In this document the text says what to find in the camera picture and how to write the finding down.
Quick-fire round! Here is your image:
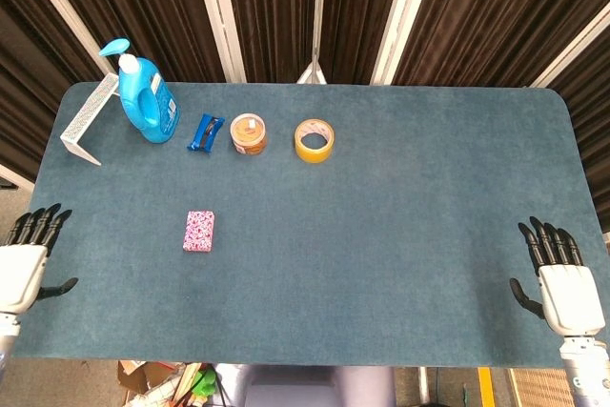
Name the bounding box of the cardboard box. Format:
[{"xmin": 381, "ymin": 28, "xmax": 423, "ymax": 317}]
[{"xmin": 116, "ymin": 359, "xmax": 190, "ymax": 407}]

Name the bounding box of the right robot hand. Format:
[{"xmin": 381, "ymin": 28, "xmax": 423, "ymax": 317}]
[{"xmin": 508, "ymin": 215, "xmax": 607, "ymax": 337}]

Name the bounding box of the woven beige panel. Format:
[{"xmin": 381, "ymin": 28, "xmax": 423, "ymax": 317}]
[{"xmin": 508, "ymin": 367, "xmax": 576, "ymax": 407}]

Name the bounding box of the pink patterned small box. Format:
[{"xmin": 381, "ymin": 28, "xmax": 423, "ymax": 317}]
[{"xmin": 181, "ymin": 209, "xmax": 216, "ymax": 254}]

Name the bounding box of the yellow tape roll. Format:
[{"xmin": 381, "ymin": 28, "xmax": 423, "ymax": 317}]
[{"xmin": 294, "ymin": 118, "xmax": 336, "ymax": 164}]

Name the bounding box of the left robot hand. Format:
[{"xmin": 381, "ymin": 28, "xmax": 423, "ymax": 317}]
[{"xmin": 0, "ymin": 203, "xmax": 80, "ymax": 315}]

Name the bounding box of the green plastic item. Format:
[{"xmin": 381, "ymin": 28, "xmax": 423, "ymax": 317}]
[{"xmin": 193, "ymin": 363, "xmax": 219, "ymax": 397}]

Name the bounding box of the purple robot torso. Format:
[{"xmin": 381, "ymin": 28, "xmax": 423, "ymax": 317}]
[{"xmin": 213, "ymin": 363, "xmax": 397, "ymax": 407}]

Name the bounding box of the blue detergent pump bottle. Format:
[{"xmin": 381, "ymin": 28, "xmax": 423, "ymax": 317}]
[{"xmin": 98, "ymin": 37, "xmax": 182, "ymax": 145}]

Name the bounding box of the blue felt table mat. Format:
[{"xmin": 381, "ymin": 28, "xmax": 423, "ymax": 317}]
[{"xmin": 8, "ymin": 81, "xmax": 610, "ymax": 370}]

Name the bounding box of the dark brown curtain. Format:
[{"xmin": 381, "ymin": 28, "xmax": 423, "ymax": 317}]
[{"xmin": 0, "ymin": 0, "xmax": 610, "ymax": 217}]

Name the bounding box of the white perforated angle bracket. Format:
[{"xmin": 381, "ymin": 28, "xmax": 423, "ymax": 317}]
[{"xmin": 59, "ymin": 71, "xmax": 120, "ymax": 167}]

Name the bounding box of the white frame post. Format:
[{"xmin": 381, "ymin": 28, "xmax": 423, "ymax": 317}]
[
  {"xmin": 530, "ymin": 14, "xmax": 610, "ymax": 90},
  {"xmin": 12, "ymin": 0, "xmax": 116, "ymax": 78},
  {"xmin": 370, "ymin": 0, "xmax": 440, "ymax": 86},
  {"xmin": 190, "ymin": 0, "xmax": 248, "ymax": 84},
  {"xmin": 295, "ymin": 0, "xmax": 331, "ymax": 85}
]

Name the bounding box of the blue snack bar wrapper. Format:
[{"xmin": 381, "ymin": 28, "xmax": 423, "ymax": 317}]
[{"xmin": 187, "ymin": 113, "xmax": 226, "ymax": 154}]

